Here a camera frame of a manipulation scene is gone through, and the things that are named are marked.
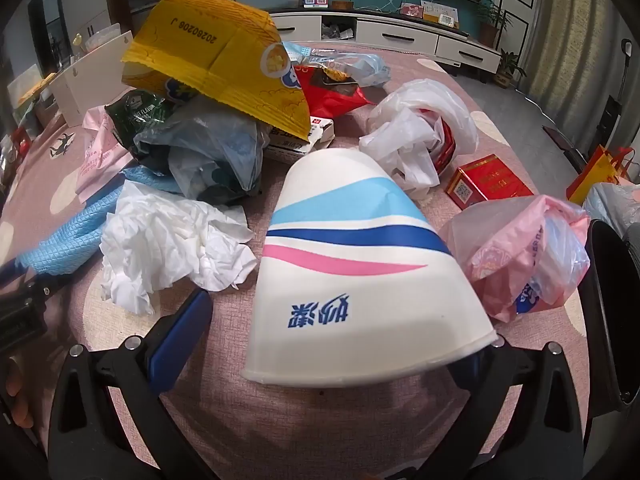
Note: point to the red packet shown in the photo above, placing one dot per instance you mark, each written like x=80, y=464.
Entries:
x=445, y=145

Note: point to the beige curtain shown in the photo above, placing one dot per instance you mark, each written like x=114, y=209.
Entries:
x=575, y=35

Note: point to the crumpled white tissue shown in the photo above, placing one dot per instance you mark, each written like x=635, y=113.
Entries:
x=165, y=245

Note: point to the yellow snack bag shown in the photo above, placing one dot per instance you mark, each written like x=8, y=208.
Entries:
x=210, y=60

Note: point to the small potted plant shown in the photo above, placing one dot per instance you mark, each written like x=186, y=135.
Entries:
x=507, y=72

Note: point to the white television cabinet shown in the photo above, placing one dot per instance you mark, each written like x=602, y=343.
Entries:
x=400, y=35

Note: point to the black stick vacuum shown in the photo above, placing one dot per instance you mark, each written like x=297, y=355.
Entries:
x=612, y=115

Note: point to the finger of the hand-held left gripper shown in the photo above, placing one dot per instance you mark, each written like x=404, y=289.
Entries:
x=35, y=292

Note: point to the striped white paper cup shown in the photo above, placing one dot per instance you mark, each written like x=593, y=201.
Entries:
x=350, y=270

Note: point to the black trash bin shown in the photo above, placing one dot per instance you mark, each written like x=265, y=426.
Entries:
x=610, y=310

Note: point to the tall potted plant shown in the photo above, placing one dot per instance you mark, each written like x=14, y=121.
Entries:
x=490, y=20

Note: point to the pale blue plastic bag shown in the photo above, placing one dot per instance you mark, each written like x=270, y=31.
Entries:
x=370, y=67

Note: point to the white cardboard box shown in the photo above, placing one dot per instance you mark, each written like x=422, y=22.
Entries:
x=95, y=80

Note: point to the translucent bluish plastic bag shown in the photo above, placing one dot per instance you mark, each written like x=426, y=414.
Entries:
x=210, y=150

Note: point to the white plastic bag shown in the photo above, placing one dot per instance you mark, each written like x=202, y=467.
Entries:
x=400, y=135

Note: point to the pink spotted tablecloth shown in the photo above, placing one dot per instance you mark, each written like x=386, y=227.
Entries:
x=260, y=425

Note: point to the yellow shopping bag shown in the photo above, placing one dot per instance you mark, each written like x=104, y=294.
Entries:
x=595, y=175

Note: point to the red snack bag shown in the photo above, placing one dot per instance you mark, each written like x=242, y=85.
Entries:
x=325, y=100

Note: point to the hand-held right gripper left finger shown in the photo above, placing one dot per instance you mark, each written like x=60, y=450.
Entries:
x=175, y=345

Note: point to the white desk calendar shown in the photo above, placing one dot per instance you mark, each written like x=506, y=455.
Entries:
x=437, y=8

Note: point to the pink plastic bag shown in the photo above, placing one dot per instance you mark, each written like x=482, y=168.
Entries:
x=500, y=250

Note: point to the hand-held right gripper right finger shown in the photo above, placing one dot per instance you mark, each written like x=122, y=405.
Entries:
x=477, y=372

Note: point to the small white carton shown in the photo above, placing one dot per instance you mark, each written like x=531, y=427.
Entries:
x=315, y=132

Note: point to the red cigarette box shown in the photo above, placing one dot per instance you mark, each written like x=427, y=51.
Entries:
x=485, y=180

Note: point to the pink printed packet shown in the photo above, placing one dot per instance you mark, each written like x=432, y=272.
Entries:
x=100, y=160

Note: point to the person's left hand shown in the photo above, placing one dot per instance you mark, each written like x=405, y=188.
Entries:
x=20, y=375

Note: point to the green wafer packet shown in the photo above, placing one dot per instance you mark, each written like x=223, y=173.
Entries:
x=135, y=115

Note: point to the blue textured cloth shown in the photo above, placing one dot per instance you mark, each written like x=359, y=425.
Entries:
x=65, y=240

